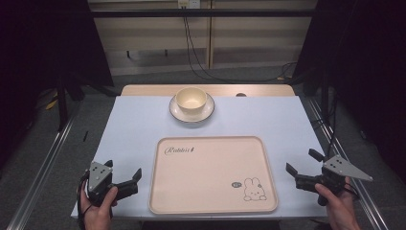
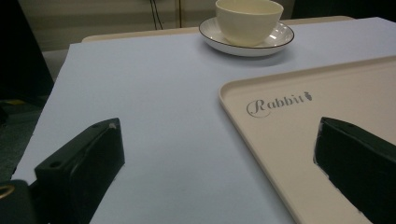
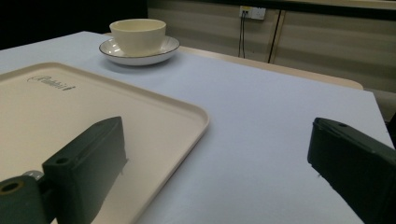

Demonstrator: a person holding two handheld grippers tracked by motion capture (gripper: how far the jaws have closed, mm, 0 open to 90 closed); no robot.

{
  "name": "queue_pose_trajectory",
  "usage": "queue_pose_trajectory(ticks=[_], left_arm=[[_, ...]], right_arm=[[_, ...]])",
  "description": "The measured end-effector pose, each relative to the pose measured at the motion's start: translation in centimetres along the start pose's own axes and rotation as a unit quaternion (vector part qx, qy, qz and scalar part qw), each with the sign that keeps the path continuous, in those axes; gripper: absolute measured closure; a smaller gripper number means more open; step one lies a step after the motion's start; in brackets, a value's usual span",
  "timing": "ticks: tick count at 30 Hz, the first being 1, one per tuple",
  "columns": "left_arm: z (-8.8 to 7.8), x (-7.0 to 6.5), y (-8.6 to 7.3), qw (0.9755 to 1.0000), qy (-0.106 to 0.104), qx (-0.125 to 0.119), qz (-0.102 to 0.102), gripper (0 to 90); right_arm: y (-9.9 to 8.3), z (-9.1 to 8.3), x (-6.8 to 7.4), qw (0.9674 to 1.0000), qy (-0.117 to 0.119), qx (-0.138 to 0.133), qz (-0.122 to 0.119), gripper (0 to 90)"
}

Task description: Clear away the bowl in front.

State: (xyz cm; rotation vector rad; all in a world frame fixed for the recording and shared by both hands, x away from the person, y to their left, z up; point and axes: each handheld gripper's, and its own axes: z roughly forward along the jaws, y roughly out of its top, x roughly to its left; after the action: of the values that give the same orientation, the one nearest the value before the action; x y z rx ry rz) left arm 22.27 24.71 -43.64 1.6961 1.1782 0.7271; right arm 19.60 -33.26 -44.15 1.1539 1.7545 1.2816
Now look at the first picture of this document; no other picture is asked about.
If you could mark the yellow floor object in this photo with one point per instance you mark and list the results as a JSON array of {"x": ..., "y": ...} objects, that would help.
[{"x": 51, "y": 104}]

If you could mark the light blue table mat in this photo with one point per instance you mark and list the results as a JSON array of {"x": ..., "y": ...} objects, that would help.
[{"x": 134, "y": 127}]

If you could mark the aluminium floor rail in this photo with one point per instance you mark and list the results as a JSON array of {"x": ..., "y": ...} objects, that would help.
[
  {"x": 41, "y": 172},
  {"x": 360, "y": 191}
]

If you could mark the wooden table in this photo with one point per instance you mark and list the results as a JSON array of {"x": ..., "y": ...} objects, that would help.
[{"x": 153, "y": 90}]

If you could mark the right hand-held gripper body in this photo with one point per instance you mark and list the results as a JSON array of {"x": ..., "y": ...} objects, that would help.
[{"x": 335, "y": 174}]

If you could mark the cream bowl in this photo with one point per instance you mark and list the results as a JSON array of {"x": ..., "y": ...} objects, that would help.
[{"x": 191, "y": 99}]

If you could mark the black metal stand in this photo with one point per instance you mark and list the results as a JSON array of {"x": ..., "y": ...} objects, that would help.
[{"x": 62, "y": 105}]

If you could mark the cream tray with rabbit print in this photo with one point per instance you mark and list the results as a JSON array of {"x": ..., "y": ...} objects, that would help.
[{"x": 207, "y": 179}]

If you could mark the black curtain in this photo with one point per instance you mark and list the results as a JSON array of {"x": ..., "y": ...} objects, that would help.
[
  {"x": 38, "y": 41},
  {"x": 367, "y": 64}
]

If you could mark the person's right hand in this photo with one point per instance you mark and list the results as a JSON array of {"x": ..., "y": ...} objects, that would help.
[{"x": 340, "y": 209}]

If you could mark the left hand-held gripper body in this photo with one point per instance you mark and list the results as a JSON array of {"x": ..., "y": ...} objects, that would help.
[{"x": 95, "y": 179}]

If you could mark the black horizontal frame bar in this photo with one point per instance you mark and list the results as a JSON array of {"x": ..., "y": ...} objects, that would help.
[{"x": 143, "y": 13}]

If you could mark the white wall socket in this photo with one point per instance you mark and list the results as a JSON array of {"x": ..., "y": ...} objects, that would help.
[{"x": 189, "y": 3}]

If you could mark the person's left hand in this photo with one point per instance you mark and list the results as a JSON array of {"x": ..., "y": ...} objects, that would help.
[{"x": 99, "y": 211}]

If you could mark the white saucer with dark rim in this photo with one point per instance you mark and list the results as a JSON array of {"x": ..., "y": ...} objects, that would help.
[{"x": 191, "y": 117}]

